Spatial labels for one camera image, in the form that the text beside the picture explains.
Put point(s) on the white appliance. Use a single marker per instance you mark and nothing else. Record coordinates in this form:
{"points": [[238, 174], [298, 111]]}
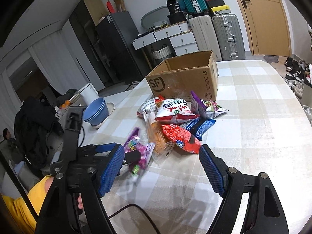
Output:
{"points": [[89, 92]]}

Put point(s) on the dark wardrobe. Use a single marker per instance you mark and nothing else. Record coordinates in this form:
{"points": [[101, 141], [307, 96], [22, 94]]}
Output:
{"points": [[82, 41]]}

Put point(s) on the oval mirror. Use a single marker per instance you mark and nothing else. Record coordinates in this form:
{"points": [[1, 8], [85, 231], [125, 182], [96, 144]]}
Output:
{"points": [[151, 17]]}

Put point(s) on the person's left hand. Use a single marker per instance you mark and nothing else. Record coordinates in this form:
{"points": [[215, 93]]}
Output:
{"points": [[80, 201]]}

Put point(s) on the black shoe box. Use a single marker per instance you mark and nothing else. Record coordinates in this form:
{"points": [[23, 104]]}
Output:
{"points": [[215, 3]]}

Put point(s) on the clear bag of orange snacks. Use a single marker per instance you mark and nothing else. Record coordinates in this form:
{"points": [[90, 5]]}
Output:
{"points": [[156, 139]]}

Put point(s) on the white suitcase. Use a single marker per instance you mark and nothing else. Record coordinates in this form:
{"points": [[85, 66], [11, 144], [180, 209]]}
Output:
{"points": [[202, 36]]}

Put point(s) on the silver suitcase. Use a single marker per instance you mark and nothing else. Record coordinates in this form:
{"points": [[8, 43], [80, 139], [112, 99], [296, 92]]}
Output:
{"points": [[229, 36]]}

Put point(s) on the purple silver snack packet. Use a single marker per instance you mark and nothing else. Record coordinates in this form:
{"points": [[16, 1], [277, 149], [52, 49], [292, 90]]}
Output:
{"points": [[207, 107]]}

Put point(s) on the wooden door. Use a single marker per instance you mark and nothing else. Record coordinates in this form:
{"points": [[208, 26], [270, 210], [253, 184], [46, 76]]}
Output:
{"points": [[263, 17]]}

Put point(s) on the person's left forearm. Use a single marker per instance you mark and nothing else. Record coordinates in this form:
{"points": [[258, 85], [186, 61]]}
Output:
{"points": [[22, 207]]}

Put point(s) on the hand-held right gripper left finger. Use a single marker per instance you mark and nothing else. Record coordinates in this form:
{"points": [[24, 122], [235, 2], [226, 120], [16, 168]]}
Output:
{"points": [[111, 170]]}

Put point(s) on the grey floor mat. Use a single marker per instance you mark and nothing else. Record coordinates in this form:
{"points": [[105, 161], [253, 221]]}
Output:
{"points": [[271, 59]]}

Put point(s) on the grey refrigerator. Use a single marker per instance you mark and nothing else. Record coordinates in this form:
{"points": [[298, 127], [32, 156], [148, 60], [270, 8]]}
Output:
{"points": [[117, 43]]}

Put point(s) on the yellow black box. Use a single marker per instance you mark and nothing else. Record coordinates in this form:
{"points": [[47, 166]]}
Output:
{"points": [[220, 11]]}

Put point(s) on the black round box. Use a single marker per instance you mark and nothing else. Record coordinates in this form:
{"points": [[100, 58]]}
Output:
{"points": [[174, 7]]}

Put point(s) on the pink purple candy packet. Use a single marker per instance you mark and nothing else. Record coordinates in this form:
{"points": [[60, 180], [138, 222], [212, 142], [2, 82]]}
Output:
{"points": [[143, 153]]}

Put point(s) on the pile of shoes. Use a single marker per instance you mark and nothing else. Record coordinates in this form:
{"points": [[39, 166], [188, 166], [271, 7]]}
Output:
{"points": [[295, 70]]}

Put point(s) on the brown cardboard box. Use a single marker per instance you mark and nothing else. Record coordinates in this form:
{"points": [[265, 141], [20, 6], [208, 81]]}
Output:
{"points": [[185, 82]]}

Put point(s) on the white dresser with drawers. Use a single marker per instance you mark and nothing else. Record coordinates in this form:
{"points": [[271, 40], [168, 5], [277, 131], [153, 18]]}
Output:
{"points": [[180, 41]]}

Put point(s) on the woven basket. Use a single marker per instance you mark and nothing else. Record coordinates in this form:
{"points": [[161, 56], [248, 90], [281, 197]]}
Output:
{"points": [[162, 53]]}

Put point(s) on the white red noodle snack packet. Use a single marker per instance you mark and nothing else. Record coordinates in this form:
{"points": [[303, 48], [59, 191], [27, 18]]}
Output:
{"points": [[173, 112]]}

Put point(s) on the white grey snack packet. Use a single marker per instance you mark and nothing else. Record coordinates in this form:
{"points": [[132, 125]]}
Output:
{"points": [[147, 108]]}

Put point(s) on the blue snack packet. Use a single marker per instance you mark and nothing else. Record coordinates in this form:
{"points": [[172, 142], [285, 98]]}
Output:
{"points": [[201, 126]]}

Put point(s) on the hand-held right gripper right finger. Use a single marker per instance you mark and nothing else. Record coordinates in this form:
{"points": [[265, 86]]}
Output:
{"points": [[212, 173]]}

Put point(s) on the beige plate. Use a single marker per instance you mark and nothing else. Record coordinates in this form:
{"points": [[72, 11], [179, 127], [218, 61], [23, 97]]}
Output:
{"points": [[111, 108]]}

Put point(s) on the black jacket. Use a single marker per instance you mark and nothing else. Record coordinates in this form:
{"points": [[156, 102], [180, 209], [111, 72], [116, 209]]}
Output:
{"points": [[31, 126]]}

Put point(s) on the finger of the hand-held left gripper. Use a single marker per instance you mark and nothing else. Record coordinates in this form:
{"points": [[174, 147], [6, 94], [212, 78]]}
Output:
{"points": [[104, 147], [132, 156]]}

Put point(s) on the blue bowl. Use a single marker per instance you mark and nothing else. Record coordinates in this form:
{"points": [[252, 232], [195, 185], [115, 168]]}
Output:
{"points": [[97, 123], [96, 109]]}

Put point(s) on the ribbed floor mat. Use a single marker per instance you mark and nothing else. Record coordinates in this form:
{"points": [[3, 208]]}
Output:
{"points": [[133, 85]]}

